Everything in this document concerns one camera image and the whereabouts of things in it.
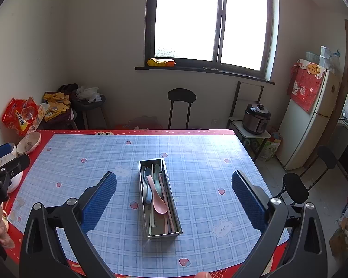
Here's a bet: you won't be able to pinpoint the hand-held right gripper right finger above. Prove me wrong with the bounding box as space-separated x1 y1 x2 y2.
231 170 329 278

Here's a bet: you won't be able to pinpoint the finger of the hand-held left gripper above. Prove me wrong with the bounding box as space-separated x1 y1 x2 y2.
0 153 31 180
0 143 14 162

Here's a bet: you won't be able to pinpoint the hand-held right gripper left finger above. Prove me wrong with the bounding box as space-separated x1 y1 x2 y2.
19 171 118 278

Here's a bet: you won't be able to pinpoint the blue spoon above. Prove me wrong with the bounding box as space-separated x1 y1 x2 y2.
142 166 156 205

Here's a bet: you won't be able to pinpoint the pink spoon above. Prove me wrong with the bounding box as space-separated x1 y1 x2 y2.
146 175 168 214

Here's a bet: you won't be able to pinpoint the green spoon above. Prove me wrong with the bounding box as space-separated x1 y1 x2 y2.
154 171 164 194

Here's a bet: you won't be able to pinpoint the stainless steel utensil tray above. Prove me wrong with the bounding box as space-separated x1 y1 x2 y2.
137 158 183 240

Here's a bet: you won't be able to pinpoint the red snack bag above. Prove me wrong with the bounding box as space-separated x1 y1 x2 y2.
2 97 39 137

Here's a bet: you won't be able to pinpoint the black round-back chair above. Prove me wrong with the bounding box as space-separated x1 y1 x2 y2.
281 173 309 207
299 145 339 193
167 88 197 130

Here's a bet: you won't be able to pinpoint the printed shopping bag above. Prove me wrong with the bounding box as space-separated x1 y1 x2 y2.
258 132 283 163

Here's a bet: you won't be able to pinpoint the yellow snack bag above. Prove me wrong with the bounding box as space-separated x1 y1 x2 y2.
32 102 50 129

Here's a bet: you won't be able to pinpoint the small white table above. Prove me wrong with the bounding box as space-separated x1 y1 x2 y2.
228 117 271 163

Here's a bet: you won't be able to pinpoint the white fridge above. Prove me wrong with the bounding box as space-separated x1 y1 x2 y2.
276 61 342 171

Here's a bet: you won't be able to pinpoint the dark red clothing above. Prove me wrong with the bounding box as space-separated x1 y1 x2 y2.
41 83 79 129

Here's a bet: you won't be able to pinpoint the black stool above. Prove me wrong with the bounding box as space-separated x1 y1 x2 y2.
72 94 108 130

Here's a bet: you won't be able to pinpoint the white plastic bag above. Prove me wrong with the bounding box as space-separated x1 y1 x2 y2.
76 86 101 102

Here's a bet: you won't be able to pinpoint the cardboard box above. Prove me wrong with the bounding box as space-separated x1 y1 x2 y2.
329 190 348 257

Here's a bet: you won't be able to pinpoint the dark metal rack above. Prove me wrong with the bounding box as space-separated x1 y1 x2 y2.
230 81 264 122

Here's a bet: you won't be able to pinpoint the red printed cloth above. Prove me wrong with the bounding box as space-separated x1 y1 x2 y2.
289 59 328 113

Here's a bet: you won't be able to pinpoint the dark window sill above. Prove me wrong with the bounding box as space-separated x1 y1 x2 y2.
134 65 276 85

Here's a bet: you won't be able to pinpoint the yellow packet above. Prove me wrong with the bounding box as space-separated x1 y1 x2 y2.
147 58 176 68

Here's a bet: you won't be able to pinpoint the clear plastic containers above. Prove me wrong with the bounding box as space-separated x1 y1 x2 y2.
304 45 340 71

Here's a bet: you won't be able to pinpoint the window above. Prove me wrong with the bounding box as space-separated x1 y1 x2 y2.
144 0 280 80

